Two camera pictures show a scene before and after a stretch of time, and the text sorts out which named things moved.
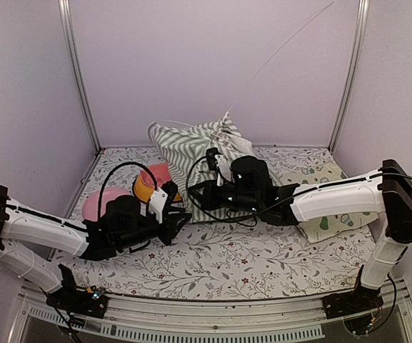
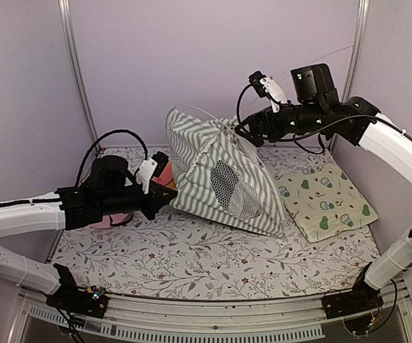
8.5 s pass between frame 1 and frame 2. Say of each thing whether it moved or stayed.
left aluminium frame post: stayed
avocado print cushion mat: stayed
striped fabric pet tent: moved
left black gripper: moved
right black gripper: moved
